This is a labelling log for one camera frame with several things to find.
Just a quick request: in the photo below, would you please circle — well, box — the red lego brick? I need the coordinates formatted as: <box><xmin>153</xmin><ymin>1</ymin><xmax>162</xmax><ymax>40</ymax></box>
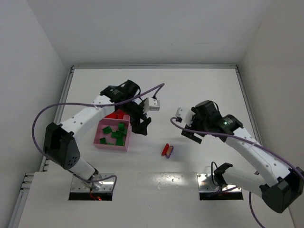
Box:
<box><xmin>117</xmin><ymin>113</ymin><xmax>125</xmax><ymax>119</ymax></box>

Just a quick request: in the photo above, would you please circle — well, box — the green square lego brick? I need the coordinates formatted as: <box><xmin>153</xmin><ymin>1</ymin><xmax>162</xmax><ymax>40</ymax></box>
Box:
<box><xmin>118</xmin><ymin>123</ymin><xmax>125</xmax><ymax>132</ymax></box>

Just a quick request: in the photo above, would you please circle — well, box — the green lego plate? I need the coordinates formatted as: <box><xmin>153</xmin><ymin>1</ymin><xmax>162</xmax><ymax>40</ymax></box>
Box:
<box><xmin>111</xmin><ymin>131</ymin><xmax>126</xmax><ymax>139</ymax></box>

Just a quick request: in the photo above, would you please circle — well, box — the red purple lego stack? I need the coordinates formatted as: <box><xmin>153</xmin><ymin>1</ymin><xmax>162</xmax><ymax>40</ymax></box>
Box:
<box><xmin>161</xmin><ymin>143</ymin><xmax>174</xmax><ymax>159</ymax></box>

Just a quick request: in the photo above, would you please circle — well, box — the green two-stud lego brick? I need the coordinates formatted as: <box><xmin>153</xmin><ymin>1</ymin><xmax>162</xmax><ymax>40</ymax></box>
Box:
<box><xmin>99</xmin><ymin>138</ymin><xmax>107</xmax><ymax>144</ymax></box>

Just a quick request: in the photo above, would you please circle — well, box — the red flower lego piece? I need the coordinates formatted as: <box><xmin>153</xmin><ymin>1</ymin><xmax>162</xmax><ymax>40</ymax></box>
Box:
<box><xmin>106</xmin><ymin>113</ymin><xmax>118</xmax><ymax>119</ymax></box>

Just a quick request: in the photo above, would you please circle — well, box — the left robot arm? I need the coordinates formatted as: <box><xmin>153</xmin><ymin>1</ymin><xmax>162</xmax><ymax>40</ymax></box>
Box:
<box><xmin>43</xmin><ymin>80</ymin><xmax>151</xmax><ymax>183</ymax></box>

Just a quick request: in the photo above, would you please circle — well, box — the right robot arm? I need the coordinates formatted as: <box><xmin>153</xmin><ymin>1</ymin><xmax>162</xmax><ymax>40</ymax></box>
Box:
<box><xmin>175</xmin><ymin>100</ymin><xmax>304</xmax><ymax>213</ymax></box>

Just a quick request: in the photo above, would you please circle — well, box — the small pink bin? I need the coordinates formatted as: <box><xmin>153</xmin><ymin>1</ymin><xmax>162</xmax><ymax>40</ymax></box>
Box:
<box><xmin>105</xmin><ymin>110</ymin><xmax>129</xmax><ymax>120</ymax></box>

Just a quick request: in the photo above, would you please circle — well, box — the large pink bin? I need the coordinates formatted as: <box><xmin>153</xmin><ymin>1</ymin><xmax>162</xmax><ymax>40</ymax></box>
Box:
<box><xmin>93</xmin><ymin>115</ymin><xmax>131</xmax><ymax>152</ymax></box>

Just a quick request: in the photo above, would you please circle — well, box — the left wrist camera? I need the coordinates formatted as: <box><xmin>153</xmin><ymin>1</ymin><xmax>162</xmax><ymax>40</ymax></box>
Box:
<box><xmin>143</xmin><ymin>97</ymin><xmax>160</xmax><ymax>113</ymax></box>

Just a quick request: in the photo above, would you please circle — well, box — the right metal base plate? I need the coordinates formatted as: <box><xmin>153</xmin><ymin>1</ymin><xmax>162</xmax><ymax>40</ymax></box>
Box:
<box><xmin>197</xmin><ymin>173</ymin><xmax>242</xmax><ymax>193</ymax></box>

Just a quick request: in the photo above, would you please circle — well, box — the metal base plate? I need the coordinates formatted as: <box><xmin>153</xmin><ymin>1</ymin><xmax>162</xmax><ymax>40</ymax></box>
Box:
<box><xmin>70</xmin><ymin>173</ymin><xmax>117</xmax><ymax>193</ymax></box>
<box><xmin>197</xmin><ymin>173</ymin><xmax>242</xmax><ymax>193</ymax></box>

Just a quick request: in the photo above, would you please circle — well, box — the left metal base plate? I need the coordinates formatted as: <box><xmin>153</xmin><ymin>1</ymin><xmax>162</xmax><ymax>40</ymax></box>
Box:
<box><xmin>70</xmin><ymin>173</ymin><xmax>117</xmax><ymax>193</ymax></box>

